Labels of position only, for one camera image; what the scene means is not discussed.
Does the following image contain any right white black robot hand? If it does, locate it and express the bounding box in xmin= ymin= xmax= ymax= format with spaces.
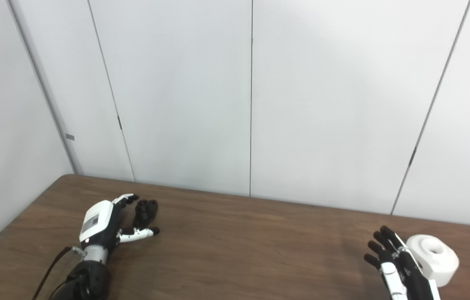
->
xmin=363 ymin=226 xmax=442 ymax=300

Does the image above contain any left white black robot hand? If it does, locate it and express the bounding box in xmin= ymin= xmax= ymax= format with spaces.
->
xmin=79 ymin=193 xmax=160 ymax=254

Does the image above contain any white plastic block with holes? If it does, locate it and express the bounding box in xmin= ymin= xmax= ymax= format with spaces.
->
xmin=406 ymin=234 xmax=460 ymax=287

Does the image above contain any black flanged holder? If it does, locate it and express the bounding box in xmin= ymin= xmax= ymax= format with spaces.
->
xmin=134 ymin=200 xmax=159 ymax=230

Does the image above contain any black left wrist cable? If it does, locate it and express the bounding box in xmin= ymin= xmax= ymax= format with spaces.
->
xmin=31 ymin=246 xmax=88 ymax=300

